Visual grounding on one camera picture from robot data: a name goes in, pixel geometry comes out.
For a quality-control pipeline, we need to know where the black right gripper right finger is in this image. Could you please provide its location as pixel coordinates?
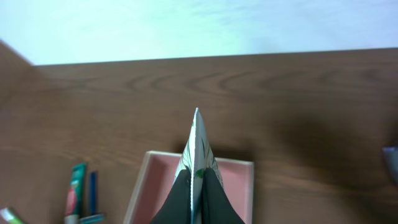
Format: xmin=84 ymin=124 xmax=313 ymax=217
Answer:
xmin=201 ymin=168 xmax=244 ymax=224

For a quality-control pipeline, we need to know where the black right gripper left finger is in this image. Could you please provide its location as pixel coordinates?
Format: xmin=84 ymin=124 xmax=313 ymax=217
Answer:
xmin=150 ymin=169 xmax=191 ymax=224

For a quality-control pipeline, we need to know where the white Pantene tube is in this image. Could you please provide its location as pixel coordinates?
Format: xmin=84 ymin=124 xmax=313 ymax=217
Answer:
xmin=173 ymin=108 xmax=223 ymax=224

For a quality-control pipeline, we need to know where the purple hand soap pump bottle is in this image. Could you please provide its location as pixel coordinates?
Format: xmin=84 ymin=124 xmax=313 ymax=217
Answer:
xmin=382 ymin=146 xmax=398 ymax=184

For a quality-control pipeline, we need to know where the white box pink interior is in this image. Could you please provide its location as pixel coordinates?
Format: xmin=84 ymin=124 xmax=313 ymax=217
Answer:
xmin=123 ymin=151 xmax=254 ymax=224

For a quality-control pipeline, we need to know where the blue disposable razor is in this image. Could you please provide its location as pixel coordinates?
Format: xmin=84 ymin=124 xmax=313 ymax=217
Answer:
xmin=80 ymin=171 xmax=105 ymax=224

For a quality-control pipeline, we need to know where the Colgate toothpaste tube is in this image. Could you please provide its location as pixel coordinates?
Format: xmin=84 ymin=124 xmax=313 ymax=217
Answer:
xmin=64 ymin=163 xmax=86 ymax=224

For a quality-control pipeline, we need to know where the green white toothbrush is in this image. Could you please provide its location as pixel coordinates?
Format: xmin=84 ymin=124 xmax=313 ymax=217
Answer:
xmin=1 ymin=207 xmax=25 ymax=224

